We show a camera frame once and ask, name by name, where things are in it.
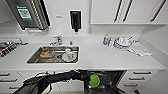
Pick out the black wall soap dispenser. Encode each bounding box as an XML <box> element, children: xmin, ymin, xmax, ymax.
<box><xmin>68</xmin><ymin>9</ymin><xmax>82</xmax><ymax>34</ymax></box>

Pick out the white two-door base cabinet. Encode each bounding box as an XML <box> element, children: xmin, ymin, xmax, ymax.
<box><xmin>16</xmin><ymin>69</ymin><xmax>84</xmax><ymax>94</ymax></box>

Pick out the white wide drawer cabinet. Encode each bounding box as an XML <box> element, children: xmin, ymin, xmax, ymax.
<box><xmin>0</xmin><ymin>69</ymin><xmax>26</xmax><ymax>94</ymax></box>

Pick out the steel sink basin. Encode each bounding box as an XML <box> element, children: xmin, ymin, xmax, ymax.
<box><xmin>26</xmin><ymin>45</ymin><xmax>81</xmax><ymax>65</ymax></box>

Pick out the steel paper towel dispenser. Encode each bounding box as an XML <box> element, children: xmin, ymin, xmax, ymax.
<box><xmin>5</xmin><ymin>0</ymin><xmax>52</xmax><ymax>33</ymax></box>

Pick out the orange sponge in bowl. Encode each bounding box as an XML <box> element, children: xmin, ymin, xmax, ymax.
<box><xmin>39</xmin><ymin>48</ymin><xmax>56</xmax><ymax>59</ymax></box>

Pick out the small wall label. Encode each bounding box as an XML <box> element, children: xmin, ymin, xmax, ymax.
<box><xmin>55</xmin><ymin>14</ymin><xmax>63</xmax><ymax>19</ymax></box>

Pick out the white plate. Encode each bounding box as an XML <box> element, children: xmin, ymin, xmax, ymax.
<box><xmin>61</xmin><ymin>53</ymin><xmax>79</xmax><ymax>64</ymax></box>

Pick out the wire dishwasher rack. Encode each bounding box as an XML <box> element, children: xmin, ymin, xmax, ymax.
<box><xmin>98</xmin><ymin>71</ymin><xmax>124</xmax><ymax>91</ymax></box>

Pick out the dish rack with items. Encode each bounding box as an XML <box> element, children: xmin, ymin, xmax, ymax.
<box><xmin>0</xmin><ymin>39</ymin><xmax>30</xmax><ymax>58</ymax></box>

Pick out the stainless steel dishwasher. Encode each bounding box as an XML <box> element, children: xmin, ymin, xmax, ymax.
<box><xmin>81</xmin><ymin>69</ymin><xmax>135</xmax><ymax>94</ymax></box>

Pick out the chrome sink faucet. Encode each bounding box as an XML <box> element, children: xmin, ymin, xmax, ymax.
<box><xmin>49</xmin><ymin>34</ymin><xmax>64</xmax><ymax>47</ymax></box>

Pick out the white plastic bottle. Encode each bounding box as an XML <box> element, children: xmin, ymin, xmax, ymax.
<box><xmin>108</xmin><ymin>37</ymin><xmax>115</xmax><ymax>48</ymax></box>

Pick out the stack of white dishes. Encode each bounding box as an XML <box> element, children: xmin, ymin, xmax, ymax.
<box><xmin>114</xmin><ymin>35</ymin><xmax>135</xmax><ymax>51</ymax></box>

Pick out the white mug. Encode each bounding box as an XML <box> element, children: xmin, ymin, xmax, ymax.
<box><xmin>63</xmin><ymin>48</ymin><xmax>75</xmax><ymax>62</ymax></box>

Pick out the green bowl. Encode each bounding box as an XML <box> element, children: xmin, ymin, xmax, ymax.
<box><xmin>89</xmin><ymin>73</ymin><xmax>101</xmax><ymax>89</ymax></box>

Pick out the white three-door wall cabinet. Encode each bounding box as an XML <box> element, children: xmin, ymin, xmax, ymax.
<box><xmin>90</xmin><ymin>0</ymin><xmax>168</xmax><ymax>25</ymax></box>

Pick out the white wall outlet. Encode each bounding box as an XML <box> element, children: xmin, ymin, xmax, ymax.
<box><xmin>87</xmin><ymin>27</ymin><xmax>92</xmax><ymax>36</ymax></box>

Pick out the white narrow drawer cabinet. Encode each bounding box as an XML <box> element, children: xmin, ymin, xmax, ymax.
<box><xmin>119</xmin><ymin>69</ymin><xmax>156</xmax><ymax>94</ymax></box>

